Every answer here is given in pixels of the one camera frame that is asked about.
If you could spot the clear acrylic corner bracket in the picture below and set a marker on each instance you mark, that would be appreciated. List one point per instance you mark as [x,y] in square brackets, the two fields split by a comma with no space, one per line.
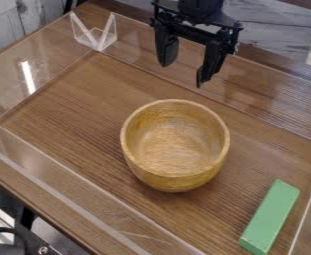
[95,38]

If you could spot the brown wooden bowl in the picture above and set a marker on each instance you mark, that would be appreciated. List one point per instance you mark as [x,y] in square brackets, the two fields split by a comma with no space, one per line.
[176,143]

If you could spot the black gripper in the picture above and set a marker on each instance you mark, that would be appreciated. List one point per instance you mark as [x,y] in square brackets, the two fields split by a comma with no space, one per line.
[200,21]

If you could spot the clear acrylic barrier wall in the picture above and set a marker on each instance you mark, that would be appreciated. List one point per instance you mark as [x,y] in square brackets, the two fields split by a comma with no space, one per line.
[66,98]

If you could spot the black table leg bracket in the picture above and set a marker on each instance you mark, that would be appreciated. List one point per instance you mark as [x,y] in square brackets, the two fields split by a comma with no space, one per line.
[35,245]

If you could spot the green rectangular block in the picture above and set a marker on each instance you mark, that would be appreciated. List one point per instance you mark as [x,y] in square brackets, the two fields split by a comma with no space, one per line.
[269,219]

